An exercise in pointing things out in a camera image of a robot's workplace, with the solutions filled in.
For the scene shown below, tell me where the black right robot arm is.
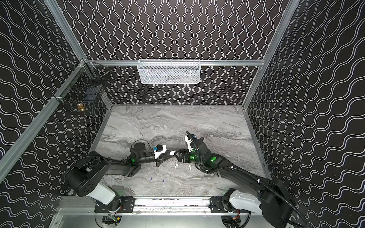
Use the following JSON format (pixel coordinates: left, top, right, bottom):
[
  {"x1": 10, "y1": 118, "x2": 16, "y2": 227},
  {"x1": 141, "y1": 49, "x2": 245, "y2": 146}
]
[{"x1": 169, "y1": 134, "x2": 309, "y2": 228}]

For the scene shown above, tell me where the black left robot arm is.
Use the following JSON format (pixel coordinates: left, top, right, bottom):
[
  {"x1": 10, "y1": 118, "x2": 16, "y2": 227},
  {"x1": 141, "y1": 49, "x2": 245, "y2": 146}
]
[{"x1": 64, "y1": 140, "x2": 177, "y2": 209}]

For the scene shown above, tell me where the brass fitting in basket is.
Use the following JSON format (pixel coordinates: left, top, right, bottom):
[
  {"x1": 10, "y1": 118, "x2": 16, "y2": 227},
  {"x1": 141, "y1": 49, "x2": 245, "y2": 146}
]
[{"x1": 77, "y1": 103, "x2": 85, "y2": 112}]

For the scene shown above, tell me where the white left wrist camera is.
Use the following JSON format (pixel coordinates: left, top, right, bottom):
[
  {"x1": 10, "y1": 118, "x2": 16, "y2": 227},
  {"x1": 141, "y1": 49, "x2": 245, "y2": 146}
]
[{"x1": 153, "y1": 144, "x2": 167, "y2": 159}]

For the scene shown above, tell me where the aluminium front rail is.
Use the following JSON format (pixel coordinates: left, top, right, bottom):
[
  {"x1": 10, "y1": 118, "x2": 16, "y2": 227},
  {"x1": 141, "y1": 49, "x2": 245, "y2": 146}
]
[{"x1": 58, "y1": 196, "x2": 287, "y2": 216}]

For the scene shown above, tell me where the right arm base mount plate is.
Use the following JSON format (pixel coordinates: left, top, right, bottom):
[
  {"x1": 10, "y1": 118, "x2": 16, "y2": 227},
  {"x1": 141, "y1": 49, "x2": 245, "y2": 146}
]
[{"x1": 208, "y1": 197, "x2": 241, "y2": 213}]

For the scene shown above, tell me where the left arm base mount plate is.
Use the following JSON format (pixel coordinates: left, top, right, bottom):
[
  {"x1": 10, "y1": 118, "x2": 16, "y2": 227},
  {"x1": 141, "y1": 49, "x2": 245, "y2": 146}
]
[{"x1": 94, "y1": 196, "x2": 136, "y2": 213}]

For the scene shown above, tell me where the white mesh wire basket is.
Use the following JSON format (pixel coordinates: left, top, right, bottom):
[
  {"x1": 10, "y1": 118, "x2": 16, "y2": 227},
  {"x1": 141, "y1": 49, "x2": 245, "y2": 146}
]
[{"x1": 137, "y1": 59, "x2": 202, "y2": 84}]

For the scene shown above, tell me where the black wire basket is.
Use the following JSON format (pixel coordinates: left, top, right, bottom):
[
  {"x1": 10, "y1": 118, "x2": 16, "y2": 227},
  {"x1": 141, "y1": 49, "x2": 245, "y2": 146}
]
[{"x1": 55, "y1": 62, "x2": 112, "y2": 116}]

